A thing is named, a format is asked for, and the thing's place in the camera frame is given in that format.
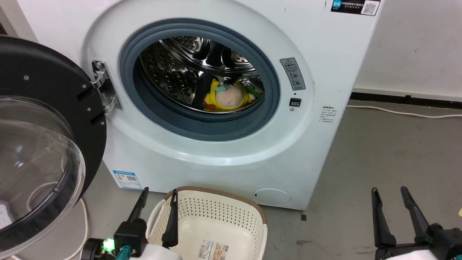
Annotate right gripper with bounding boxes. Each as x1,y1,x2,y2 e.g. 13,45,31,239
371,186,462,260

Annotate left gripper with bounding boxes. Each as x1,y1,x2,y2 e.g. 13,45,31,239
80,187,182,260

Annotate cream perforated laundry basket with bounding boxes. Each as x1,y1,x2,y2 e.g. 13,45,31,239
146,186,268,260

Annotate white front-load washing machine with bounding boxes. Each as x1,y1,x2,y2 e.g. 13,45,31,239
16,0,385,211

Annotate yellow and peach plush toy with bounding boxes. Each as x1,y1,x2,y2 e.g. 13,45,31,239
203,80,262,112

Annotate blue energy label sticker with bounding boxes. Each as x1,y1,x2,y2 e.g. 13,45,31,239
112,169,143,191

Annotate barcode product label sticker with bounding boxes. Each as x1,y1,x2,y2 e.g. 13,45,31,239
197,239,230,260

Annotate grey rubber door gasket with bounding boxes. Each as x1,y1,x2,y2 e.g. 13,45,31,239
119,18,281,142

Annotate round drain filter cover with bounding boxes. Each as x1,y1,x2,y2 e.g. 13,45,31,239
252,188,292,207

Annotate small printed text decal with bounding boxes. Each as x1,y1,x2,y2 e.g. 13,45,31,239
319,105,337,125

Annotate metal door hinge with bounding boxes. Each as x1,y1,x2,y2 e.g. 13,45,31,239
91,60,123,113

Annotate stainless steel washer drum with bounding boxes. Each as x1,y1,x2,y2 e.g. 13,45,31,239
139,35,265,114

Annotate white power strip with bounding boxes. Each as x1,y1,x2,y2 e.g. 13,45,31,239
0,201,16,230

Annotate black round glass washer door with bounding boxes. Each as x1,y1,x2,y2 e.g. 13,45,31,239
0,35,108,259

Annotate grey warning sticker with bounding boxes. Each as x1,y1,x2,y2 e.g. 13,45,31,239
279,57,306,91

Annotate black QR code label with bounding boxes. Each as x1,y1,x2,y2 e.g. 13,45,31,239
330,0,382,17

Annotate white floor cable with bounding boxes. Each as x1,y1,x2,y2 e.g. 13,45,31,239
61,197,89,260
345,104,462,119

